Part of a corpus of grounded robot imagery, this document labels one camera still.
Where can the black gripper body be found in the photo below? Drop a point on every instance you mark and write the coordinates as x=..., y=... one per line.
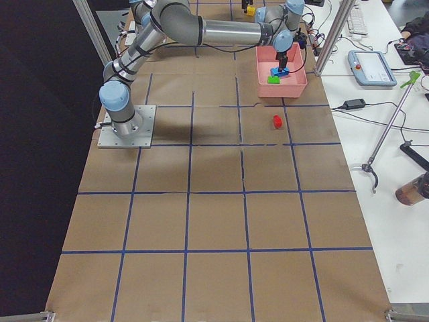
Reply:
x=281, y=54
x=245, y=3

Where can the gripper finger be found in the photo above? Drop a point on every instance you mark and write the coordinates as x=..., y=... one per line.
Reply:
x=282, y=63

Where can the yellow toy block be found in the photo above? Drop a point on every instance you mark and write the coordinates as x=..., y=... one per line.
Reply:
x=250, y=11

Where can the blue toy block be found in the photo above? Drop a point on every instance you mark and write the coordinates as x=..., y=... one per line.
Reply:
x=279, y=72

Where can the green toy block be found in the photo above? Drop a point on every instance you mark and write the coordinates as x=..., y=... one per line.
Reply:
x=273, y=80

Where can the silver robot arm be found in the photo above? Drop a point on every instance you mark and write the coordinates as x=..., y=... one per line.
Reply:
x=273, y=26

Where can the pink plastic box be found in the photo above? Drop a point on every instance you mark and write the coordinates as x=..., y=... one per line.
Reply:
x=290, y=83

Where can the white keyboard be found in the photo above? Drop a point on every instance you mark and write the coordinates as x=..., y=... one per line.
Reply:
x=355, y=23

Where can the red toy block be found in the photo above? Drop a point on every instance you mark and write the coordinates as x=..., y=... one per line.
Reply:
x=277, y=122

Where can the blue teach pendant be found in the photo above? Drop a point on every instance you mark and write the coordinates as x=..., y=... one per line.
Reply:
x=371, y=69

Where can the black power adapter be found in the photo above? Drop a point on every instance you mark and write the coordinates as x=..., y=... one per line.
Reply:
x=354, y=104

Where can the brown bottle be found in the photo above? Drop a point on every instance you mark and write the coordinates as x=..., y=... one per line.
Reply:
x=414, y=191

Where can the aluminium frame post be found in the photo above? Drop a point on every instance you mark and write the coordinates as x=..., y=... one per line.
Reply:
x=334, y=32

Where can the green handled reacher grabber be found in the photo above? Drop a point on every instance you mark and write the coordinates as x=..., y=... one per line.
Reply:
x=367, y=167

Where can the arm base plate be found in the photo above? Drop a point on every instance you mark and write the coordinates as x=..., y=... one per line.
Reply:
x=136, y=133

